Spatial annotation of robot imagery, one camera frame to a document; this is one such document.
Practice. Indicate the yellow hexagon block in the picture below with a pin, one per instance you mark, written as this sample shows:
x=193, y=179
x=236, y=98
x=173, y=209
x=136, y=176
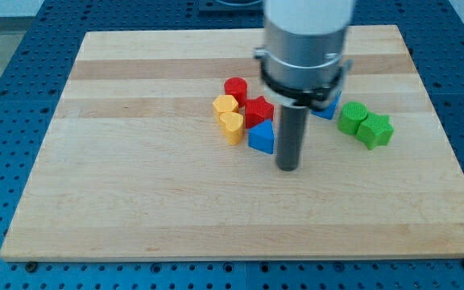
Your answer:
x=223, y=104

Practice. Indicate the red star block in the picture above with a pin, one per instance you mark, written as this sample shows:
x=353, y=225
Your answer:
x=258, y=110

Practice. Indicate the green cylinder block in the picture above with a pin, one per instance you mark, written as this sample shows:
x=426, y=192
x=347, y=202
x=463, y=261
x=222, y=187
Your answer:
x=352, y=115

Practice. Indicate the blue cube block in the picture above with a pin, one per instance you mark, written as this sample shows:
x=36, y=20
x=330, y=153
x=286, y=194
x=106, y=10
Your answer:
x=329, y=112

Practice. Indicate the red cylinder block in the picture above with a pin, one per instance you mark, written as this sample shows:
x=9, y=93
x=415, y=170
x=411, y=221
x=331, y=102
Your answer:
x=238, y=88

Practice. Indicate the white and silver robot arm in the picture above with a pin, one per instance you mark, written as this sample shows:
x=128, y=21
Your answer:
x=301, y=57

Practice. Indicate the blue triangle block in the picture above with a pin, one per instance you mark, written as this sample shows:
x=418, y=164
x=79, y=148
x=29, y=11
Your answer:
x=261, y=137

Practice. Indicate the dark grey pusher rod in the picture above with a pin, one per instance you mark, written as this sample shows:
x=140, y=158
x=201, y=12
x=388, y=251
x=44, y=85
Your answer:
x=290, y=137

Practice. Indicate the green star block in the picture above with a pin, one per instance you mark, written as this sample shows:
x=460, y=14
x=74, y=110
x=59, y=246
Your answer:
x=375, y=131

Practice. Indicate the wooden board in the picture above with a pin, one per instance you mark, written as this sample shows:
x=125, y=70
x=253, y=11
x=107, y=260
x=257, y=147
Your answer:
x=134, y=167

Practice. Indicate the yellow heart block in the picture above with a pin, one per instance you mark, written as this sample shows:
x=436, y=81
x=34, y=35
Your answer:
x=232, y=126

